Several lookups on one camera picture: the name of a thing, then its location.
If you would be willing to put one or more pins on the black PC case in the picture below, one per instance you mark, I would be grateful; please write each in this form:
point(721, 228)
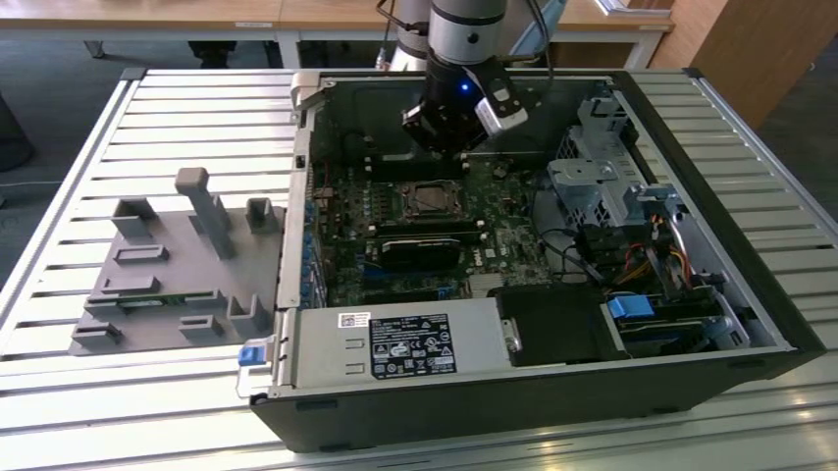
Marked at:
point(458, 417)

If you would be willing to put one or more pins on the blue case latch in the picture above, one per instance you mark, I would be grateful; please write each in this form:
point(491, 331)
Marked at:
point(252, 354)

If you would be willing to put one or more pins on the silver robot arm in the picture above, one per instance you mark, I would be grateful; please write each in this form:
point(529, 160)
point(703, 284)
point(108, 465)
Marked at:
point(465, 34)

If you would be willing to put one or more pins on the CPU socket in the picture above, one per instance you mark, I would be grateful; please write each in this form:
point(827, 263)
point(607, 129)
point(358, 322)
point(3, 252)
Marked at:
point(404, 198)

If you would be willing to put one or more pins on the silver power supply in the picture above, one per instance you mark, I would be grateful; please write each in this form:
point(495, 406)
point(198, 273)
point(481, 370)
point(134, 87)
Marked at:
point(327, 353)

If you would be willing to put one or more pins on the green RAM stick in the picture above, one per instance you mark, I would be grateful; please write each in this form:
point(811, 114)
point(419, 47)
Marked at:
point(140, 301)

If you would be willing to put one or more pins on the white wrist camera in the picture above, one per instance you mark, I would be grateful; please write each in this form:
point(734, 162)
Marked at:
point(498, 122)

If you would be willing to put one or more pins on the wooden desk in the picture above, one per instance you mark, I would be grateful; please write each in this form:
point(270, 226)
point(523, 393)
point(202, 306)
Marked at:
point(163, 12)

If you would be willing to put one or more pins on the silver heatsink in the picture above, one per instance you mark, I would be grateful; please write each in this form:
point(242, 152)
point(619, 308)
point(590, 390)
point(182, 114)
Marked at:
point(487, 285)

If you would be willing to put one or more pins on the black graphics card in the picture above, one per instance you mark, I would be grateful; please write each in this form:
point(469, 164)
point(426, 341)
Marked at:
point(419, 255)

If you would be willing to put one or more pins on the green motherboard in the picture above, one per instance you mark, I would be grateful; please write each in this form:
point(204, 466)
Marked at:
point(517, 245)

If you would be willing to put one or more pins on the blue disk carrier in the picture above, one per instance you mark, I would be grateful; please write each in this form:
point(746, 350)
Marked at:
point(629, 309)

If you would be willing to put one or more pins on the grey parts rack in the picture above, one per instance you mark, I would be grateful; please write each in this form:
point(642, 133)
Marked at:
point(183, 275)

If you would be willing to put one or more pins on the wooden cabinet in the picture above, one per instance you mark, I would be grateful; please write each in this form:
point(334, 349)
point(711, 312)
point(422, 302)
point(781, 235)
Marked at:
point(753, 49)

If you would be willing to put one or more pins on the silver metal drive cage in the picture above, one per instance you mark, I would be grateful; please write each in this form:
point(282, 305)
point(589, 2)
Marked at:
point(579, 172)

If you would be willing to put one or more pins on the blue expansion slot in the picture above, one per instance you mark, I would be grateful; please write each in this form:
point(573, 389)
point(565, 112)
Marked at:
point(374, 269)

